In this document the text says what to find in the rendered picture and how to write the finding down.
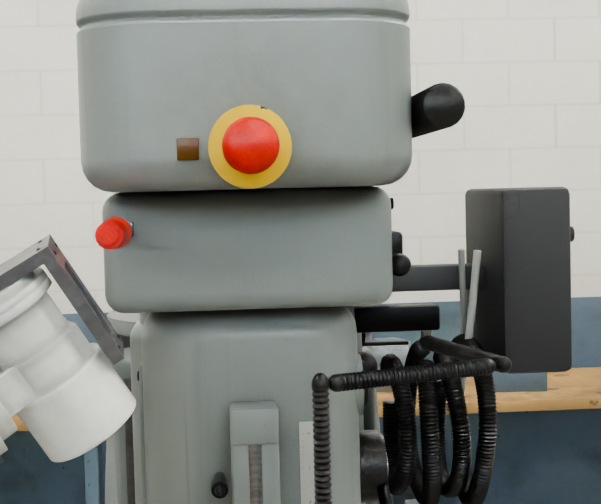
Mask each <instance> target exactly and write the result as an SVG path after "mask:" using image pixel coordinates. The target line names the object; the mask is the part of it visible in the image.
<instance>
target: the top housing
mask: <svg viewBox="0 0 601 504"><path fill-rule="evenodd" d="M409 17H410V13H409V5H408V0H79V2H78V4H77V8H76V25H77V26H78V28H79V29H80V30H79V31H78V32H77V33H76V41H77V69H78V97H79V125H80V153H81V165H82V170H83V173H84V175H85V176H86V178H87V180H88V181H89V182H90V183H91V184H92V185H93V186H94V187H96V188H98V189H100V190H102V191H107V192H163V191H202V190H241V189H245V188H240V187H237V186H234V185H232V184H230V183H228V182H227V181H225V180H224V179H223V178H221V176H220V175H219V174H218V173H217V172H216V170H215V169H214V167H213V165H212V163H211V160H210V157H209V151H208V141H209V136H210V133H211V130H212V128H213V126H214V124H215V123H216V121H217V120H218V119H219V118H220V117H221V116H222V115H223V114H224V113H226V112H227V111H229V110H231V109H232V108H235V107H238V106H242V105H258V106H262V107H265V108H267V109H269V110H271V111H273V112H274V113H276V114H277V115H278V116H279V117H280V118H281V119H282V120H283V122H284V123H285V125H286V126H287V128H288V130H289V133H290V136H291V141H292V152H291V158H290V161H289V163H288V165H287V167H286V169H285V171H284V172H283V173H282V174H281V176H280V177H278V178H277V179H276V180H275V181H273V182H272V183H270V184H268V185H266V186H263V187H260V188H253V189H280V188H319V187H358V186H382V185H388V184H392V183H394V182H396V181H398V180H400V179H401V178H402V177H403V176H404V175H405V174H406V173H407V171H408V169H409V167H410V165H411V160H412V110H411V62H410V28H409V26H408V25H407V24H405V23H406V22H407V21H408V19H409ZM177 138H198V139H199V160H177V141H176V139H177Z"/></svg>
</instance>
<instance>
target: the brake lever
mask: <svg viewBox="0 0 601 504"><path fill-rule="evenodd" d="M133 236H134V223H133V222H127V221H126V220H124V219H122V218H119V217H111V218H109V219H107V220H105V221H104V222H103V223H102V224H100V225H99V226H98V228H97V229H96V232H95V239H96V242H97V243H98V245H99V246H101V247H102V248H104V249H120V248H123V247H125V246H126V245H127V244H128V243H129V241H130V239H131V237H133Z"/></svg>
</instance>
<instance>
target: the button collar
mask: <svg viewBox="0 0 601 504"><path fill-rule="evenodd" d="M244 117H258V118H261V119H263V120H265V121H267V122H268V123H269V124H271V125H272V127H273V128H274V129H275V131H276V132H277V135H278V137H279V143H280V148H279V153H278V156H277V158H276V160H275V162H274V163H273V164H272V165H271V166H270V167H269V168H268V169H267V170H265V171H263V172H261V173H257V174H245V173H241V172H239V171H237V170H235V169H234V168H233V167H231V166H230V165H229V163H228V162H227V161H226V159H225V157H224V154H223V149H222V141H223V137H224V134H225V132H226V130H227V129H228V127H229V126H230V125H231V124H232V123H233V122H235V121H236V120H238V119H241V118H244ZM208 151H209V157H210V160H211V163H212V165H213V167H214V169H215V170H216V172H217V173H218V174H219V175H220V176H221V178H223V179H224V180H225V181H227V182H228V183H230V184H232V185H234V186H237V187H240V188H245V189H253V188H260V187H263V186H266V185H268V184H270V183H272V182H273V181H275V180H276V179H277V178H278V177H280V176H281V174H282V173H283V172H284V171H285V169H286V167H287V165H288V163H289V161H290V158H291V152H292V141H291V136H290V133H289V130H288V128H287V126H286V125H285V123H284V122H283V120H282V119H281V118H280V117H279V116H278V115H277V114H276V113H274V112H273V111H271V110H269V109H267V108H265V107H262V106H258V105H242V106H238V107H235V108H232V109H231V110H229V111H227V112H226V113H224V114H223V115H222V116H221V117H220V118H219V119H218V120H217V121H216V123H215V124H214V126H213V128H212V130H211V133H210V136H209V141H208Z"/></svg>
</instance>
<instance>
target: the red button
mask: <svg viewBox="0 0 601 504"><path fill-rule="evenodd" d="M279 148H280V143H279V137H278V135H277V132H276V131H275V129H274V128H273V127H272V125H271V124H269V123H268V122H267V121H265V120H263V119H261V118H258V117H244V118H241V119H238V120H236V121H235V122H233V123H232V124H231V125H230V126H229V127H228V129H227V130H226V132H225V134H224V137H223V141H222V149H223V154H224V157H225V159H226V161H227V162H228V163H229V165H230V166H231V167H233V168H234V169H235V170H237V171H239V172H241V173H245V174H257V173H261V172H263V171H265V170H267V169H268V168H269V167H270V166H271V165H272V164H273V163H274V162H275V160H276V158H277V156H278V153H279Z"/></svg>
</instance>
